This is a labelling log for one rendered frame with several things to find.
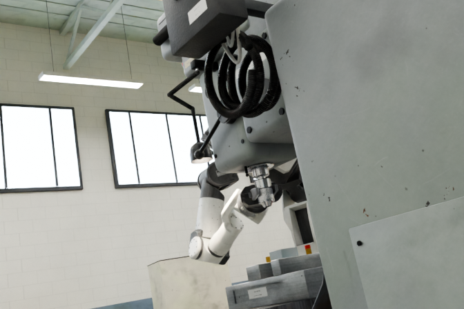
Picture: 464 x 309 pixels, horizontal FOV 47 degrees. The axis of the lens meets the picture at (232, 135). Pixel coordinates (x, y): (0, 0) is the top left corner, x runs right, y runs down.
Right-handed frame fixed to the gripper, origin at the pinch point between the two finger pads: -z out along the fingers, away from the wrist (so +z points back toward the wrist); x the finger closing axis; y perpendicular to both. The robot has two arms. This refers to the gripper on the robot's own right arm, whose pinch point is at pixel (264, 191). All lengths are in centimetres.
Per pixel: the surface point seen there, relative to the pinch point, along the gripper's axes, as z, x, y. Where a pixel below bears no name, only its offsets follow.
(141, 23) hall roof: 789, 57, -484
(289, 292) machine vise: -9.6, -1.7, 28.0
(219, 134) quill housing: -1.6, -10.2, -17.8
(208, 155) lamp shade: 17.1, -10.6, -16.8
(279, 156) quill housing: -6.9, 4.4, -7.8
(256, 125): -19.3, -4.1, -14.0
